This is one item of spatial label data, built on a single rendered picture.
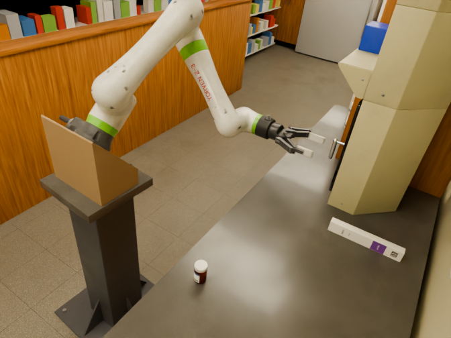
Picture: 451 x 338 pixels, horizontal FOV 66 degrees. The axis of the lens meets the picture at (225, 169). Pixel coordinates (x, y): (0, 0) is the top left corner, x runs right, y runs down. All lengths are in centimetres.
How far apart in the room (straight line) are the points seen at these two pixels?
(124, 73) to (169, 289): 72
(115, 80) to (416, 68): 95
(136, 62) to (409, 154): 103
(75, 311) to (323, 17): 560
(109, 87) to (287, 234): 81
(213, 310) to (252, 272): 19
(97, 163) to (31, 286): 131
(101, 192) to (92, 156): 16
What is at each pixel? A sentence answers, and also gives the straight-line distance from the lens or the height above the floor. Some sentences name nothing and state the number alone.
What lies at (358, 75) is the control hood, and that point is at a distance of 128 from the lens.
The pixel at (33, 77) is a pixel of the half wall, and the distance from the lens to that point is 260.
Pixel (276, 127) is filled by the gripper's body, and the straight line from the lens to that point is 149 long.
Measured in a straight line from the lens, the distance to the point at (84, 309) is 226.
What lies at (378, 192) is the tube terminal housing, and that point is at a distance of 150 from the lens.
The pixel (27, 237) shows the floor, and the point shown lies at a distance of 275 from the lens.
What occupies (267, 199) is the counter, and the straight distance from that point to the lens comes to 147.
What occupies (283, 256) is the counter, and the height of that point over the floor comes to 94.
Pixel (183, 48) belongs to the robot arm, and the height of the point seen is 143.
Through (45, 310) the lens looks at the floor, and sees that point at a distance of 234.
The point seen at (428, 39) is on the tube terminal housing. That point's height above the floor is 163.
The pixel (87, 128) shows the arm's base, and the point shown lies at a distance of 141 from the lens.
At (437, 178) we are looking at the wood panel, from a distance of 179.
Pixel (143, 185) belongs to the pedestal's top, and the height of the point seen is 93.
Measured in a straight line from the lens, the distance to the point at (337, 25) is 643.
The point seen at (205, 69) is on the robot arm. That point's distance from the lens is 146.
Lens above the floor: 187
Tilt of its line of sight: 36 degrees down
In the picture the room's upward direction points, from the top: 6 degrees clockwise
